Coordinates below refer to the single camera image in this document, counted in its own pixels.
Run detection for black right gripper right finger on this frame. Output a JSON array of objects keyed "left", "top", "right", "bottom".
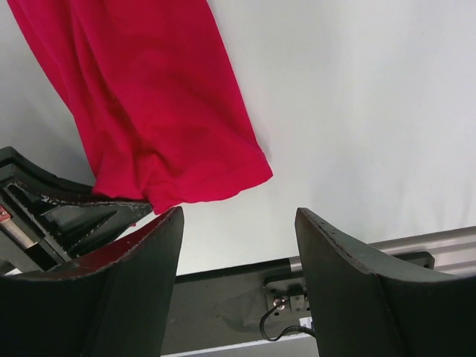
[{"left": 295, "top": 208, "right": 475, "bottom": 356}]

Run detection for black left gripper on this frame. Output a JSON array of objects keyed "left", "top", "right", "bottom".
[{"left": 1, "top": 147, "right": 152, "bottom": 275}]

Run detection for red t shirt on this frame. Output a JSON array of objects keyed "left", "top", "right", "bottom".
[{"left": 8, "top": 1, "right": 272, "bottom": 213}]

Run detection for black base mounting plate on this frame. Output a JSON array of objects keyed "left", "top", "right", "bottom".
[{"left": 159, "top": 251, "right": 436, "bottom": 356}]

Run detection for aluminium frame rail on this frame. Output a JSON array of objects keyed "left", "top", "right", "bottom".
[{"left": 296, "top": 222, "right": 475, "bottom": 276}]

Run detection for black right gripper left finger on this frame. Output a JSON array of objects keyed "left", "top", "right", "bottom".
[{"left": 1, "top": 207, "right": 184, "bottom": 356}]

